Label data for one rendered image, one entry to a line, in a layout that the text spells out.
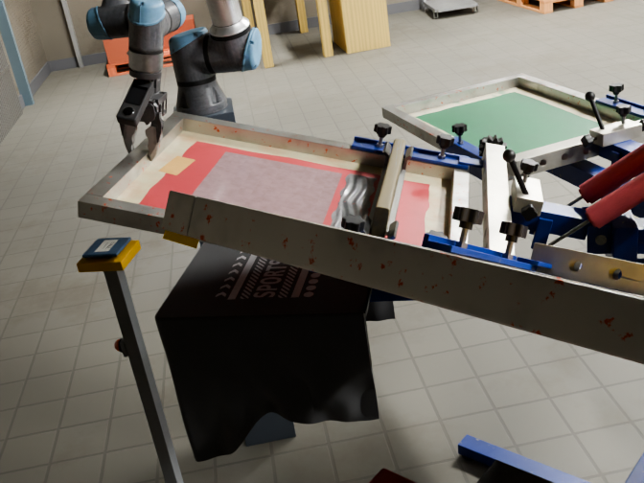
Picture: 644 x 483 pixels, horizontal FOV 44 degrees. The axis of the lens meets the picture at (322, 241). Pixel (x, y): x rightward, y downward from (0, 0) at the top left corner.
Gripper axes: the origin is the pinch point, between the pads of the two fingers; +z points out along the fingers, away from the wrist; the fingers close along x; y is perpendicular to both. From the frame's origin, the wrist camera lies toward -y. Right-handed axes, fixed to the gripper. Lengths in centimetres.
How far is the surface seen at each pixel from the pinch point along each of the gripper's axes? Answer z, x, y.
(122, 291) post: 46.0, 8.3, 10.0
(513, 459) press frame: 95, -111, 33
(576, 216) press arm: -6, -99, -2
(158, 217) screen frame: -0.9, -15.1, -29.2
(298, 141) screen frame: -0.4, -32.6, 25.4
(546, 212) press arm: -6, -93, -3
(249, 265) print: 24.3, -28.1, 0.9
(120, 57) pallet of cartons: 185, 269, 637
